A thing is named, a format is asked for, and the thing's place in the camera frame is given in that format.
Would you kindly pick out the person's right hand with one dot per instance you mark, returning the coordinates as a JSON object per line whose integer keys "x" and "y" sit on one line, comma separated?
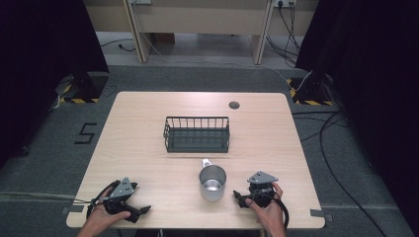
{"x": 268, "y": 212}

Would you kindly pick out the white wall socket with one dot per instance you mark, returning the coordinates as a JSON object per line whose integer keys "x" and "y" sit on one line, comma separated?
{"x": 285, "y": 3}

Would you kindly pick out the black stand base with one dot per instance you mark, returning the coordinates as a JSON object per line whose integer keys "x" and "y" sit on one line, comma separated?
{"x": 311, "y": 90}
{"x": 84, "y": 87}

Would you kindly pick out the black curtain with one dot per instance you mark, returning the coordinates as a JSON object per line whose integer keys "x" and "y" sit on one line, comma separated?
{"x": 42, "y": 59}
{"x": 375, "y": 98}

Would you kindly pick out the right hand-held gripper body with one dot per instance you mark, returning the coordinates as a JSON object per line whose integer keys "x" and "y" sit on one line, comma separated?
{"x": 262, "y": 189}

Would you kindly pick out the person's left hand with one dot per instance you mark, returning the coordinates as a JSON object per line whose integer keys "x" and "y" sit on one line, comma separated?
{"x": 106, "y": 215}

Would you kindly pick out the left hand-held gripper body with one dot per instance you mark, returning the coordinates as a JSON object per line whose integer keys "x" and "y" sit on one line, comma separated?
{"x": 121, "y": 194}

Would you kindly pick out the grey tape strip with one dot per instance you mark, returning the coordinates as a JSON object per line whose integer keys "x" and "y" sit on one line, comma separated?
{"x": 321, "y": 214}
{"x": 74, "y": 209}

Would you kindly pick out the beige wooden desk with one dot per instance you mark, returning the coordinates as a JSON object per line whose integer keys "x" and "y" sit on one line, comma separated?
{"x": 197, "y": 19}

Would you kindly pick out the silver metal cup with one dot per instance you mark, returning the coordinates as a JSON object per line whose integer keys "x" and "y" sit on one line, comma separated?
{"x": 212, "y": 182}

